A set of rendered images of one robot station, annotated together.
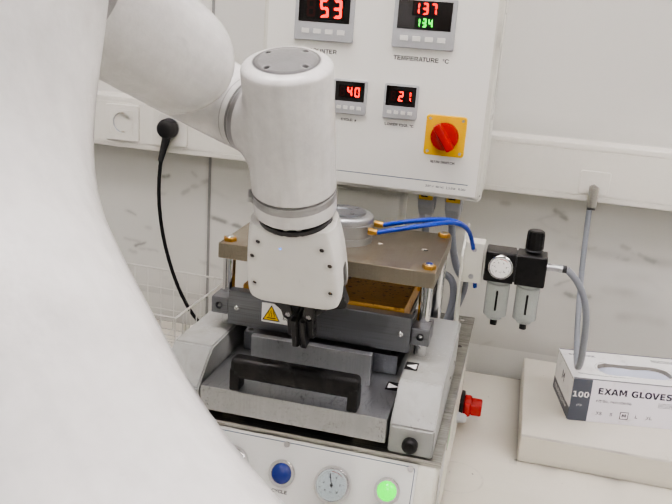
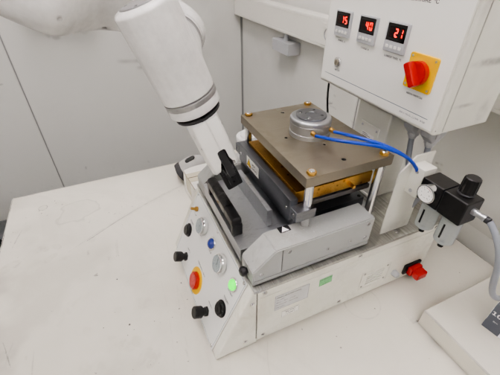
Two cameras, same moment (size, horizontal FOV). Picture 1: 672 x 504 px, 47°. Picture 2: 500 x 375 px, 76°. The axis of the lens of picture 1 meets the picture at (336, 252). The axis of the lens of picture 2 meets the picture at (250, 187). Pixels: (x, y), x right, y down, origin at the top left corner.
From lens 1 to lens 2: 67 cm
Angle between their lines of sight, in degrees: 50
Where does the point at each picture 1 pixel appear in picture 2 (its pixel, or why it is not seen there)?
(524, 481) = (402, 337)
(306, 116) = (137, 45)
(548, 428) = (454, 320)
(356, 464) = (231, 262)
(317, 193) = (172, 100)
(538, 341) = not seen: outside the picture
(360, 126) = (370, 54)
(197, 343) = not seen: hidden behind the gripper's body
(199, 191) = not seen: hidden behind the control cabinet
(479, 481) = (372, 315)
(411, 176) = (392, 101)
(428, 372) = (286, 238)
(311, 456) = (221, 244)
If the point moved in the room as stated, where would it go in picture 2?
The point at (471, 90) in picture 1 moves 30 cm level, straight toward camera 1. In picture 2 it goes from (451, 32) to (271, 59)
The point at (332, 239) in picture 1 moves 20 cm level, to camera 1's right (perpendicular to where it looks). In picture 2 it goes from (197, 132) to (287, 199)
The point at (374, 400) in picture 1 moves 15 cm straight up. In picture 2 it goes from (254, 235) to (255, 167)
